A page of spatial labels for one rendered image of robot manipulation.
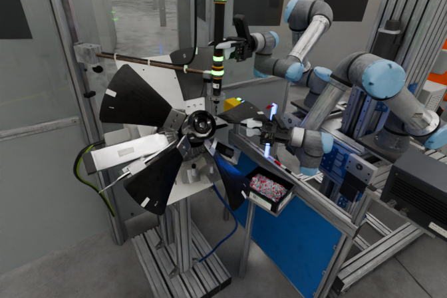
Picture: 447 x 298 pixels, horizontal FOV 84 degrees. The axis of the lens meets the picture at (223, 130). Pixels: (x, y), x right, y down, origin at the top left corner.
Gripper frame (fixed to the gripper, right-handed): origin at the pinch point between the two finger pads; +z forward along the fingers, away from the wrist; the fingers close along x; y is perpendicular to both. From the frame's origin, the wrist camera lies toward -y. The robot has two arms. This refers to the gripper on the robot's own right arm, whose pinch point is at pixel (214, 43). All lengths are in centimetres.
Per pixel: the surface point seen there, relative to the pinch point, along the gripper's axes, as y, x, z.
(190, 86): 19.0, 12.1, 1.7
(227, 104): 44, 28, -38
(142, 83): 13.4, 12.7, 22.5
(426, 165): 26, -69, -25
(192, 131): 29.1, -3.8, 13.5
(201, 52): 7.3, 16.4, -7.7
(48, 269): 151, 77, 73
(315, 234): 87, -45, -30
